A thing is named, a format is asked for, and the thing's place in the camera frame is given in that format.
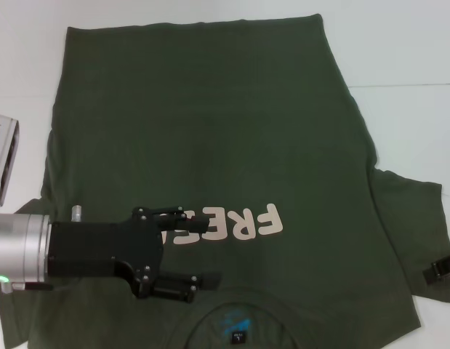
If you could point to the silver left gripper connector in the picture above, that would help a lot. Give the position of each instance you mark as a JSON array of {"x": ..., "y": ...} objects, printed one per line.
[{"x": 76, "y": 213}]

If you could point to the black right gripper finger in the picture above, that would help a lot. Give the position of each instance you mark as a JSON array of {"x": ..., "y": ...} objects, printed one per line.
[{"x": 442, "y": 269}]

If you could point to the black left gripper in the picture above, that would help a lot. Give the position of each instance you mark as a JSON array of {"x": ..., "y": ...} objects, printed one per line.
[{"x": 101, "y": 247}]

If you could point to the dark green FREE t-shirt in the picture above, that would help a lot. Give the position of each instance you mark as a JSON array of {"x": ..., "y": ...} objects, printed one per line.
[{"x": 210, "y": 127}]

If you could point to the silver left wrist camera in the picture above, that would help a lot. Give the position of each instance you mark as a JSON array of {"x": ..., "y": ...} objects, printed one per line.
[{"x": 3, "y": 160}]

